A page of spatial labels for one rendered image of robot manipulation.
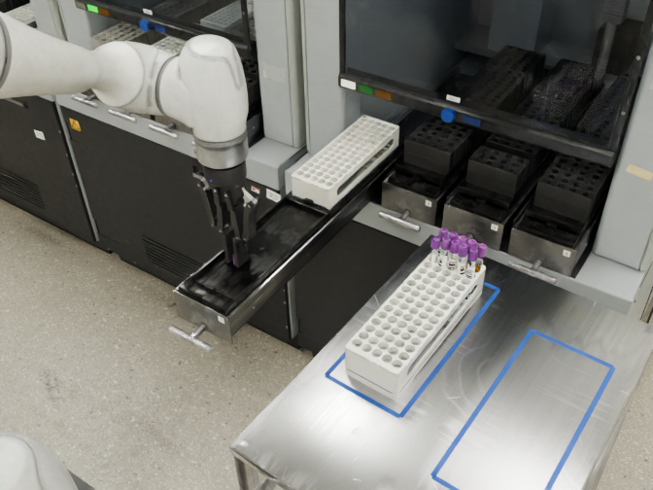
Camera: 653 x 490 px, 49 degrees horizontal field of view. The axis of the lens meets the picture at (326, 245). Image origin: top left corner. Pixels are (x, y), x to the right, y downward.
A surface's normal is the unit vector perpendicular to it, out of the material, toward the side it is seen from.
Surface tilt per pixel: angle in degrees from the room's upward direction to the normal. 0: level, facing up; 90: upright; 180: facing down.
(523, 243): 90
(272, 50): 90
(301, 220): 0
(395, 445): 0
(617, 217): 90
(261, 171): 90
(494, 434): 0
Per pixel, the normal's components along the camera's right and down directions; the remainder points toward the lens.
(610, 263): -0.02, -0.76
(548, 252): -0.56, 0.54
